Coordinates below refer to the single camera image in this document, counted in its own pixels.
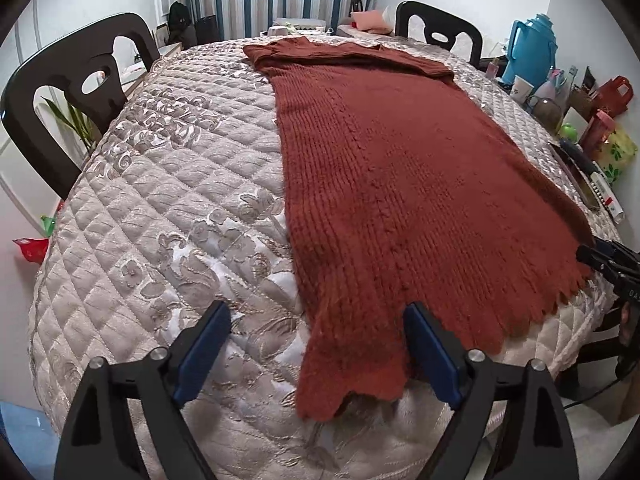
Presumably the black floor heater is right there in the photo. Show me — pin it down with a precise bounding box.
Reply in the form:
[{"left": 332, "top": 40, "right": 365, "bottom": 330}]
[{"left": 195, "top": 16, "right": 221, "bottom": 45}]

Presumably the light blue object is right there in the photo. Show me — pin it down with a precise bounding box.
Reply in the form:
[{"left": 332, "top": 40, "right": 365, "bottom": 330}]
[{"left": 0, "top": 400, "right": 61, "bottom": 480}]

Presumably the pink pillow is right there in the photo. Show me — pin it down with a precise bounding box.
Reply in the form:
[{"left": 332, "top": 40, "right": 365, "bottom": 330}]
[{"left": 350, "top": 10, "right": 393, "bottom": 35}]

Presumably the green potted plant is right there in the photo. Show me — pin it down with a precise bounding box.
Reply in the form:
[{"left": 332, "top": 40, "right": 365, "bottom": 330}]
[{"left": 42, "top": 97, "right": 101, "bottom": 148}]

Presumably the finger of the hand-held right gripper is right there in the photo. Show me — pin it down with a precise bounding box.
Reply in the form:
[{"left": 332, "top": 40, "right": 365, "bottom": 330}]
[
  {"left": 576, "top": 246, "right": 640, "bottom": 286},
  {"left": 592, "top": 240, "right": 640, "bottom": 266}
]

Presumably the black backpack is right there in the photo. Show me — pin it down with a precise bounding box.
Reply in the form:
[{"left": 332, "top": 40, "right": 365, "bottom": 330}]
[{"left": 166, "top": 1, "right": 197, "bottom": 48}]

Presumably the blue thermos jug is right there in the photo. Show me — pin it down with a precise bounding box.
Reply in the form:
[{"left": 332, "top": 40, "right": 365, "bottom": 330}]
[{"left": 501, "top": 14, "right": 559, "bottom": 92}]

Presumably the wooden side desk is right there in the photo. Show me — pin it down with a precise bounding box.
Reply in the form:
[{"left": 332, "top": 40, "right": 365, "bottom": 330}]
[{"left": 120, "top": 42, "right": 181, "bottom": 96}]

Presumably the red plastic bag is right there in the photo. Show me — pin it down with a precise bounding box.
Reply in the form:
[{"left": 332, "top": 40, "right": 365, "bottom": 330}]
[{"left": 12, "top": 237, "right": 50, "bottom": 263}]

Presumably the rust red knitted sweater dress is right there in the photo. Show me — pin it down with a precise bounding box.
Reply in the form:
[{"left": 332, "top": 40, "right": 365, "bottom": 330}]
[{"left": 242, "top": 37, "right": 596, "bottom": 421}]

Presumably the red tumbler bottle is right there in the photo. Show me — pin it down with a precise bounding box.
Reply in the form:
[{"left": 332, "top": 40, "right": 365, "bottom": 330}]
[{"left": 579, "top": 110, "right": 616, "bottom": 161}]

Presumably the red gift bag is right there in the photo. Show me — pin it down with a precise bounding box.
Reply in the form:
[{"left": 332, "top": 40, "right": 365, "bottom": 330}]
[{"left": 590, "top": 76, "right": 633, "bottom": 120}]

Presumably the dark blue folded umbrella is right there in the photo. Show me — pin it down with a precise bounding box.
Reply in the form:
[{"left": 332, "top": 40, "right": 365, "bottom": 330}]
[{"left": 559, "top": 138, "right": 601, "bottom": 173}]

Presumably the smartphone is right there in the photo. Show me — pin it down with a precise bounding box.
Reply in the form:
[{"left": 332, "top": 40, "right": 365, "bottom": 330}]
[{"left": 550, "top": 141, "right": 603, "bottom": 211}]

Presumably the glass jar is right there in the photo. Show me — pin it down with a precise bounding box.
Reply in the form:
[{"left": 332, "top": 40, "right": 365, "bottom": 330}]
[{"left": 527, "top": 95, "right": 565, "bottom": 133}]

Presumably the yellow leaf-print bag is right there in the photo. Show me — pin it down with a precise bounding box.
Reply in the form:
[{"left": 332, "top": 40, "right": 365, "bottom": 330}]
[{"left": 595, "top": 127, "right": 638, "bottom": 188}]

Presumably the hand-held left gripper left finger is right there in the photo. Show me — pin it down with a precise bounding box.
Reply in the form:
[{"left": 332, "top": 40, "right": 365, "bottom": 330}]
[{"left": 54, "top": 300, "right": 232, "bottom": 480}]

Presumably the beige quilted table cover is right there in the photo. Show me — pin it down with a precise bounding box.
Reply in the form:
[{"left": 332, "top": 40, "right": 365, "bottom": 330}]
[{"left": 30, "top": 35, "right": 623, "bottom": 480}]

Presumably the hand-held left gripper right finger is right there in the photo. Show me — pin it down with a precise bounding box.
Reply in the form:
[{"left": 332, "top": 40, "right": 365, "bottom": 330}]
[{"left": 403, "top": 302, "right": 580, "bottom": 480}]

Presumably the white box with red label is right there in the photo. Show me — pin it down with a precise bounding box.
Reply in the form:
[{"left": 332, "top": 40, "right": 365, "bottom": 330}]
[{"left": 587, "top": 170, "right": 625, "bottom": 223}]

